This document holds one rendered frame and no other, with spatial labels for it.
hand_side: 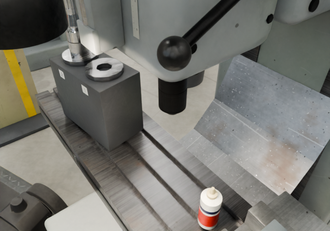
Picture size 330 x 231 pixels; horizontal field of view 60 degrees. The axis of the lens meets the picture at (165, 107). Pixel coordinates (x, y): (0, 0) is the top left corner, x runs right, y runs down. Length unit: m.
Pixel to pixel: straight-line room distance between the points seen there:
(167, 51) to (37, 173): 1.89
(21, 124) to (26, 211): 1.39
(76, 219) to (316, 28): 0.69
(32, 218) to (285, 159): 0.83
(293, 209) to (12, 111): 2.13
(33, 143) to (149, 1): 2.07
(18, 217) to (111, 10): 0.91
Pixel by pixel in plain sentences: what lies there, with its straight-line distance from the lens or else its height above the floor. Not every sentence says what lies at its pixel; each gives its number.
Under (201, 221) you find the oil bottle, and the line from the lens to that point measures 0.61.
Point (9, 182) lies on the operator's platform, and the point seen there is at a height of 0.40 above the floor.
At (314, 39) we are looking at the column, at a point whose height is 1.22.
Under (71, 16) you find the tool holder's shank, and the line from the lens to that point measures 0.72.
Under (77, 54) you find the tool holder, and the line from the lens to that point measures 0.74.
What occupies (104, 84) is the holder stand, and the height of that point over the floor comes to 1.14.
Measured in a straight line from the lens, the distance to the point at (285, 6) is 0.42.
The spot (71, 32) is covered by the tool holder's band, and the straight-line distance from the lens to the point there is 0.72.
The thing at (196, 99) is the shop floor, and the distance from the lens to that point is 2.52.
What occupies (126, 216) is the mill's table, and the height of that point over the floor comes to 0.95.
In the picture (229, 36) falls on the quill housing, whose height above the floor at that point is 1.36.
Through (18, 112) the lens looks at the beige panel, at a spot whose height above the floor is 0.11.
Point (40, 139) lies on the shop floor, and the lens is 2.31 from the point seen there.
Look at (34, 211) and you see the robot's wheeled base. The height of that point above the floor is 0.60.
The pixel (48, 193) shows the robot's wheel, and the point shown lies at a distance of 1.18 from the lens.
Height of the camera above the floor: 1.49
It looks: 38 degrees down
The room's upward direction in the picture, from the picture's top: straight up
